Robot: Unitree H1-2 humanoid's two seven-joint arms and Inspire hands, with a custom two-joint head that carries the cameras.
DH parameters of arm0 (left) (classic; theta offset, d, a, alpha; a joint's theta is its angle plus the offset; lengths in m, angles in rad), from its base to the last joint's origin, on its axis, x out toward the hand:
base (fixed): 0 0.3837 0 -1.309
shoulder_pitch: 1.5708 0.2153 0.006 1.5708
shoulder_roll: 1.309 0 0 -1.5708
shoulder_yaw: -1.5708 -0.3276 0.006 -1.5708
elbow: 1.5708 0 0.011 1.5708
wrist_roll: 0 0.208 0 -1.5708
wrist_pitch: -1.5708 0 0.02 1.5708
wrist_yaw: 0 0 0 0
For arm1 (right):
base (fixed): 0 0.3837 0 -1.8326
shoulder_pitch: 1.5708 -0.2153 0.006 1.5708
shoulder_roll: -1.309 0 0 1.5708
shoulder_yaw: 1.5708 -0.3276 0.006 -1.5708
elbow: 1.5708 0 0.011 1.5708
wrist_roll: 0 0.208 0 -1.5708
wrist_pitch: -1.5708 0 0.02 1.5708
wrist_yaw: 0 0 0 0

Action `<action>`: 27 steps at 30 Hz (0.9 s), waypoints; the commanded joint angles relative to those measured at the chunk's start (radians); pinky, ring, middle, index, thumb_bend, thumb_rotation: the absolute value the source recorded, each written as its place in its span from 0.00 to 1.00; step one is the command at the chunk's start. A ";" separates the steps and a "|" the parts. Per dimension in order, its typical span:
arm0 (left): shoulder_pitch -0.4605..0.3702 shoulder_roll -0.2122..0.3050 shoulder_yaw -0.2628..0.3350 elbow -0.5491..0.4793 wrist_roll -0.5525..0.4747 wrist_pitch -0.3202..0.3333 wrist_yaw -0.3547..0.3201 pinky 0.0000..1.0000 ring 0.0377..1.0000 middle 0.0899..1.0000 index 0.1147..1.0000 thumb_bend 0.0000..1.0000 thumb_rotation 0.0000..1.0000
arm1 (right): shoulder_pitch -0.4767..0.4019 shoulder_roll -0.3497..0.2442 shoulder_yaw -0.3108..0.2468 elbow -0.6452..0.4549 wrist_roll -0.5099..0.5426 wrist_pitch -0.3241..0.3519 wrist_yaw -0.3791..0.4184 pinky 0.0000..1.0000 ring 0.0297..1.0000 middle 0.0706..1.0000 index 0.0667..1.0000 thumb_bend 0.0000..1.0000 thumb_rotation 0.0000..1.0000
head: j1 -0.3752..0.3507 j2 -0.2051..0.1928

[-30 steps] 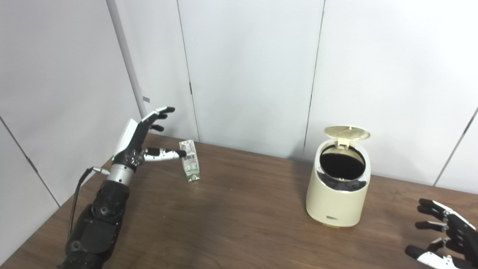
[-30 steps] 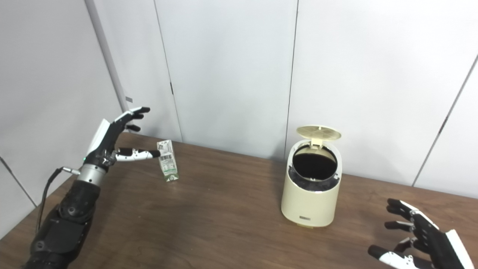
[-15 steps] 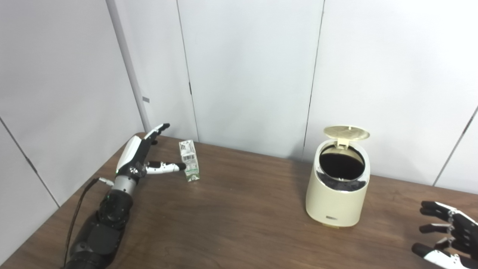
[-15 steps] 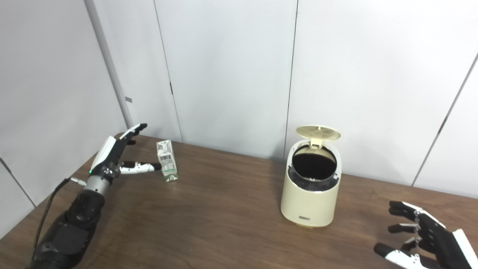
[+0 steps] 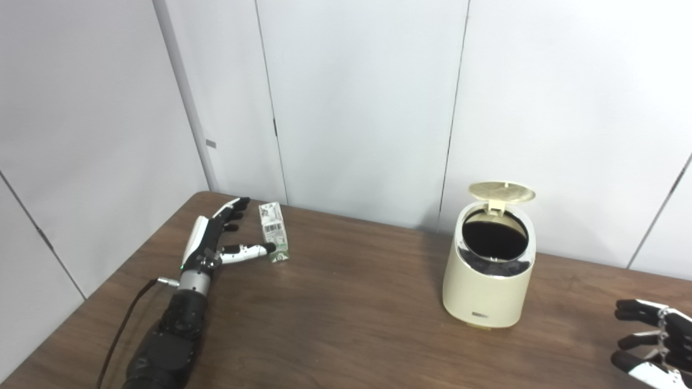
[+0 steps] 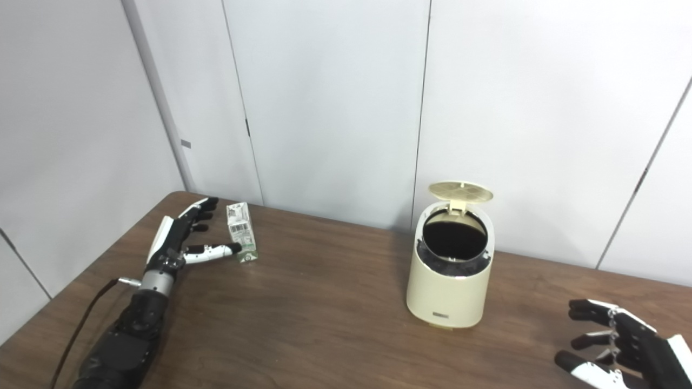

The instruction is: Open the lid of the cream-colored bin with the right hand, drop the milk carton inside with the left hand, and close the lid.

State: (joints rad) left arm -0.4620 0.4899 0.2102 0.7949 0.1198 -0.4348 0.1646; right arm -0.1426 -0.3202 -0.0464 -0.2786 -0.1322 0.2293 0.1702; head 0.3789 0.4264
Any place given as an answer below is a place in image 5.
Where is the cream round bin lid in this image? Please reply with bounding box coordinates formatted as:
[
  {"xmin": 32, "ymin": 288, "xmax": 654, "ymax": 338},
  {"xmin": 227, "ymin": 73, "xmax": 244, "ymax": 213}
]
[{"xmin": 468, "ymin": 182, "xmax": 536, "ymax": 214}]

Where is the cream-colored bin body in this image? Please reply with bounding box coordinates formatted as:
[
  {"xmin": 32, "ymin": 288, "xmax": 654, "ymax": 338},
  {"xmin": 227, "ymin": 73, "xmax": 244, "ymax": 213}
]
[{"xmin": 442, "ymin": 200, "xmax": 537, "ymax": 329}]

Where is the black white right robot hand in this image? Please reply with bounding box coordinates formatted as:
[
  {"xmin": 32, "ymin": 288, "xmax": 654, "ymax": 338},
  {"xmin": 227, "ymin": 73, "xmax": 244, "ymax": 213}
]
[{"xmin": 611, "ymin": 299, "xmax": 692, "ymax": 389}]

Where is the small white green milk carton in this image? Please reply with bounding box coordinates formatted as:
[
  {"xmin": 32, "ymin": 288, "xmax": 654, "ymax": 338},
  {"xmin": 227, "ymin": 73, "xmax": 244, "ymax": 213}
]
[{"xmin": 258, "ymin": 202, "xmax": 289, "ymax": 264}]

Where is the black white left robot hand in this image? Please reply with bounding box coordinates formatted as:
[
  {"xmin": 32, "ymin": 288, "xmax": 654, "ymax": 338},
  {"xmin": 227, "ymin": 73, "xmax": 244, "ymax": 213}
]
[{"xmin": 181, "ymin": 197, "xmax": 277, "ymax": 277}]

